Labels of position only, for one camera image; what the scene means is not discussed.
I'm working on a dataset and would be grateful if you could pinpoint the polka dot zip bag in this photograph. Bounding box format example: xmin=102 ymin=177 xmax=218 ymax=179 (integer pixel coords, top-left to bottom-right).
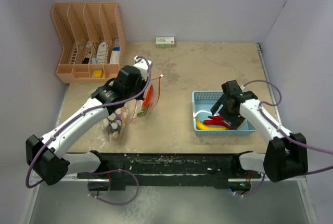
xmin=91 ymin=85 xmax=129 ymax=142

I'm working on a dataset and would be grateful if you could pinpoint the small green white box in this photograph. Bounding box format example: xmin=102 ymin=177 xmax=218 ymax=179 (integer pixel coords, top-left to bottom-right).
xmin=156 ymin=36 xmax=175 ymax=48

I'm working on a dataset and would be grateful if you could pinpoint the yellow pepper piece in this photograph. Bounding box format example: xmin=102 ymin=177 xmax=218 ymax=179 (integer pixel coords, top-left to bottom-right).
xmin=196 ymin=117 xmax=228 ymax=131

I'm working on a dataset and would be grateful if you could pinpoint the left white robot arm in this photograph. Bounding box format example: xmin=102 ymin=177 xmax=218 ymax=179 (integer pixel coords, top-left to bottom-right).
xmin=25 ymin=59 xmax=152 ymax=189

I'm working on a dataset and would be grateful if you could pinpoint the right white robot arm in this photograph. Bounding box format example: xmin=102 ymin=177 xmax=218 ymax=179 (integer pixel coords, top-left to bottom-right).
xmin=211 ymin=80 xmax=308 ymax=182

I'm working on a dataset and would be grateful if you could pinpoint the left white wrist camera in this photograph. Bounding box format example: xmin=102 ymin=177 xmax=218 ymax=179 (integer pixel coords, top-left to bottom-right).
xmin=134 ymin=56 xmax=152 ymax=77

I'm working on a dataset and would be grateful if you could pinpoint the orange plastic desk organizer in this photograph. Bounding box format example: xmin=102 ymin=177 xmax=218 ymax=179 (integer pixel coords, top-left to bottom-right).
xmin=51 ymin=2 xmax=126 ymax=84

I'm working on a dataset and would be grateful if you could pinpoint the red chili pepper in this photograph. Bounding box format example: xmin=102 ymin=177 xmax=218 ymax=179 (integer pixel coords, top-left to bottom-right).
xmin=142 ymin=84 xmax=155 ymax=108
xmin=202 ymin=116 xmax=233 ymax=130

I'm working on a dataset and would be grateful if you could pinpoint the yellow block in organizer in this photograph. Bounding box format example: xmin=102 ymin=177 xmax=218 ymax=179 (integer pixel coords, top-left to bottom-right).
xmin=93 ymin=70 xmax=104 ymax=78

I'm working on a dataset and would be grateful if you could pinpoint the red zipper clear bag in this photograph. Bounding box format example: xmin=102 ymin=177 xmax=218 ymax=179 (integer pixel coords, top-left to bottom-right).
xmin=130 ymin=74 xmax=163 ymax=122

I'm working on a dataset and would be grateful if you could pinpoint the blue white box in organizer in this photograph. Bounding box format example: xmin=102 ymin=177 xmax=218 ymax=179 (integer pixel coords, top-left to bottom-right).
xmin=109 ymin=39 xmax=120 ymax=64

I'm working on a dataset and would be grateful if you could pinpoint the blue plastic basket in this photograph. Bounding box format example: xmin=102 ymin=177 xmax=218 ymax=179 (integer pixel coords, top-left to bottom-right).
xmin=191 ymin=91 xmax=255 ymax=135

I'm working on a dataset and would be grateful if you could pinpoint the white tube in organizer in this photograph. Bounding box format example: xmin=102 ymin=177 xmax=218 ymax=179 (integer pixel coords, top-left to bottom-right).
xmin=96 ymin=42 xmax=107 ymax=64

